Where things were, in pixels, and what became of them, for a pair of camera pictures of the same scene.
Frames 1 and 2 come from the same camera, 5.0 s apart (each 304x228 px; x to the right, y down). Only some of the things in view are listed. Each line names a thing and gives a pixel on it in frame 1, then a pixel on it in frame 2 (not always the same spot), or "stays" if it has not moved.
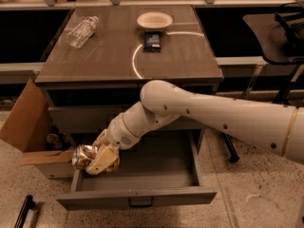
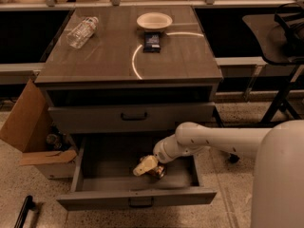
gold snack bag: (83, 155) → (159, 171)
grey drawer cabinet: (104, 56) stays
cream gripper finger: (105, 161) → (147, 163)
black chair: (282, 36) stays
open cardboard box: (32, 127) stays
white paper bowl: (155, 20) stays
